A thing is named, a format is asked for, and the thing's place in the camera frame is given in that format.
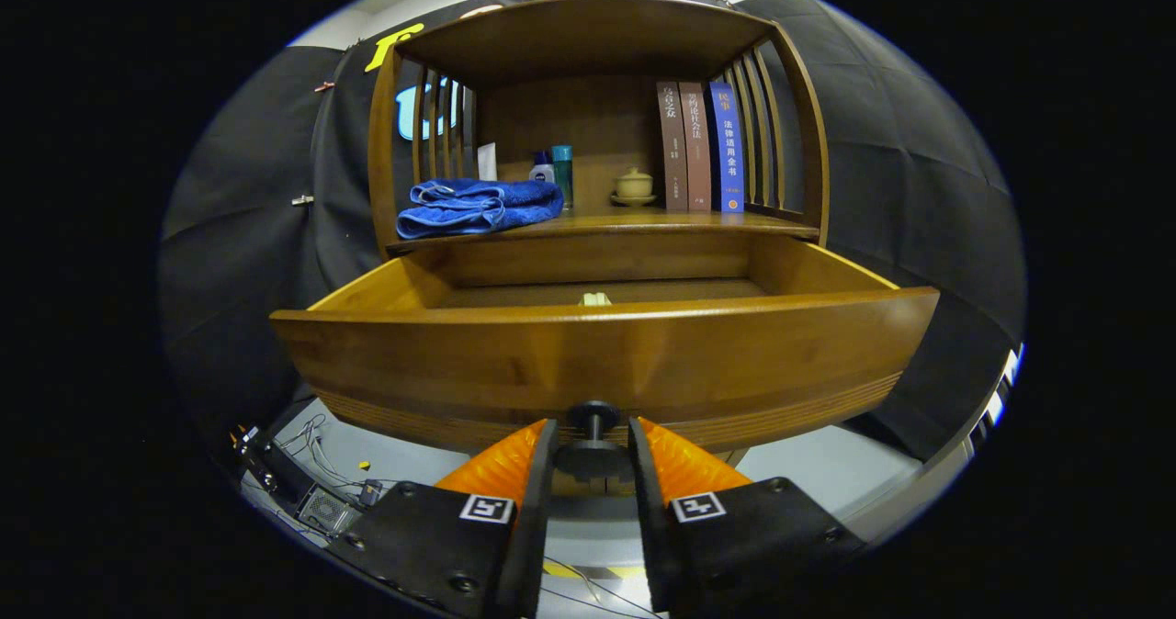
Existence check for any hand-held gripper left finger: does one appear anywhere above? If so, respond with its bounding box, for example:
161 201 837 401
326 419 560 619

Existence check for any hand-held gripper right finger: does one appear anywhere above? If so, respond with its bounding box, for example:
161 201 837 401
628 417 866 618

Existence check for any wooden countertop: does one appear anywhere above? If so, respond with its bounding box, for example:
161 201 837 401
386 208 821 254

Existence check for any wooden cabinet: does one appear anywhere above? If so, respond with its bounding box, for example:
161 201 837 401
367 0 832 262

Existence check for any yellow and black floor tape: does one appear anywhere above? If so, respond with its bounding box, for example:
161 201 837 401
542 559 649 581

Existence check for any grey vented box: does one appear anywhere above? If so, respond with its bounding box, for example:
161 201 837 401
296 484 361 537

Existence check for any black electronic device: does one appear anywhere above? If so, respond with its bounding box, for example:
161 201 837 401
234 426 313 505

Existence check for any blue folded towel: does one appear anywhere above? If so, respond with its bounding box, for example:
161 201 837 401
396 178 565 240

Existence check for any beige lidded tea cup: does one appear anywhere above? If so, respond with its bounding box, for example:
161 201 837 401
611 167 658 208

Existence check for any teal bottle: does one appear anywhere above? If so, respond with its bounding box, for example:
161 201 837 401
551 145 574 211

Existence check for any reddish brown book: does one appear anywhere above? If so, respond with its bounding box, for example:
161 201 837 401
680 81 714 213

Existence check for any dark brown book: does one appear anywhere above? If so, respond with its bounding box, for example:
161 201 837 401
656 81 689 213

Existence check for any blue book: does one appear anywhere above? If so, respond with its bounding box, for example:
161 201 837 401
708 82 746 214

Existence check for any black backdrop cloth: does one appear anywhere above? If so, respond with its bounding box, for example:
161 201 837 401
156 0 1027 464

